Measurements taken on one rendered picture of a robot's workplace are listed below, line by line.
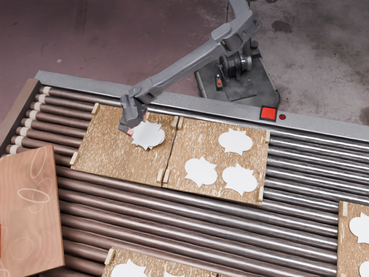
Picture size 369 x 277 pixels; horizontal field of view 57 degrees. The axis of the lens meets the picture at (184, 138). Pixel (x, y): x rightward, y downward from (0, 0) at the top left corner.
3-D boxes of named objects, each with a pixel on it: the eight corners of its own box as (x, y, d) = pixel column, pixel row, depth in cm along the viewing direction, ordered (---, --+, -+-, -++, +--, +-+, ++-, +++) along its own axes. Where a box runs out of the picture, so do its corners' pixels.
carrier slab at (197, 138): (180, 118, 158) (180, 117, 157) (269, 132, 152) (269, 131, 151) (162, 187, 142) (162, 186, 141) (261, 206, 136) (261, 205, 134)
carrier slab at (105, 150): (98, 105, 165) (98, 103, 163) (179, 118, 158) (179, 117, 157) (71, 170, 148) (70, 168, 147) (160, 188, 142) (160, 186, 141)
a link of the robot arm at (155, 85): (239, 37, 120) (227, 18, 112) (244, 48, 117) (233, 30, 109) (144, 97, 134) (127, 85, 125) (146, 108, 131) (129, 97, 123)
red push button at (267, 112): (262, 108, 159) (263, 106, 158) (275, 110, 158) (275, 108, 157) (261, 118, 156) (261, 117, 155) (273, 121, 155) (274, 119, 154)
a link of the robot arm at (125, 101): (132, 90, 129) (117, 93, 128) (135, 104, 125) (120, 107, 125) (135, 100, 135) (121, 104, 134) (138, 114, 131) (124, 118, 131)
